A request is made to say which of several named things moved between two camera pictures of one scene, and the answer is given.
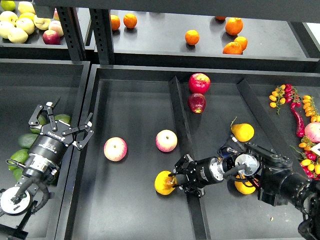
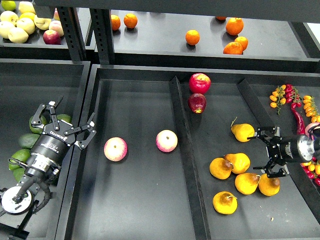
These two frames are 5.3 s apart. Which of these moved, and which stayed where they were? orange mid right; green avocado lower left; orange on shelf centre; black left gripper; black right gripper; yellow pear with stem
Moved: yellow pear with stem; black right gripper
Stayed: black left gripper; orange mid right; green avocado lower left; orange on shelf centre
